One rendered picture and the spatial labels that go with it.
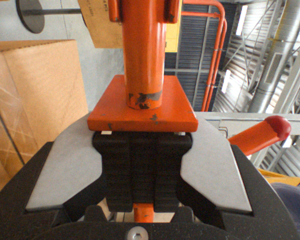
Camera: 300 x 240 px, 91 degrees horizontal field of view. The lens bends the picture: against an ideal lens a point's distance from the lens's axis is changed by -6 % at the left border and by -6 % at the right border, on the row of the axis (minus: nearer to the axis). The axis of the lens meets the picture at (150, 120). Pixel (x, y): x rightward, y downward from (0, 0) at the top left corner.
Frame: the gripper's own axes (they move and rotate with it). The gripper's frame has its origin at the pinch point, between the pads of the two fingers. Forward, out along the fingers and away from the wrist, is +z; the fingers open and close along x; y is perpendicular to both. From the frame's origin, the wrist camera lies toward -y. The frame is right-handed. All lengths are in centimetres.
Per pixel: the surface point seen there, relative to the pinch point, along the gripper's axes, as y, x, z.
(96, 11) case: -16, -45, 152
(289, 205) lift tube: 17.7, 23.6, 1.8
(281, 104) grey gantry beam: 81, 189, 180
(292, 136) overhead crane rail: 112, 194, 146
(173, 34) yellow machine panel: 25, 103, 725
